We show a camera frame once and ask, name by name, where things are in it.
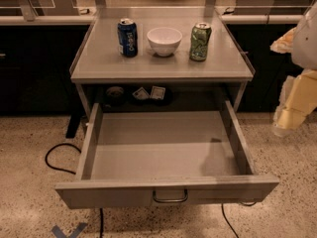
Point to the metal drawer handle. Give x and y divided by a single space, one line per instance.
170 196

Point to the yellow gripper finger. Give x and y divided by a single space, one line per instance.
298 99
284 44

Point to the left white paper tag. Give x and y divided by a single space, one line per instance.
141 94

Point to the right white paper tag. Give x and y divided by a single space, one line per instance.
157 93

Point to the grey metal cabinet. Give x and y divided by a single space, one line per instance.
98 61

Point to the white ceramic bowl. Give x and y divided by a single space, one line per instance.
164 41

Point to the green soda can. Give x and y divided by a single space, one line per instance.
199 42

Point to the blue Pepsi can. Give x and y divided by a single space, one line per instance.
128 37

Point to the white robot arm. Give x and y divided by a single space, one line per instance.
304 52

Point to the open grey top drawer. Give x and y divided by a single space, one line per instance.
126 156

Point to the white paper tag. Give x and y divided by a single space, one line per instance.
157 93
141 94

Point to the tape roll under cabinet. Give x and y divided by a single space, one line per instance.
115 92

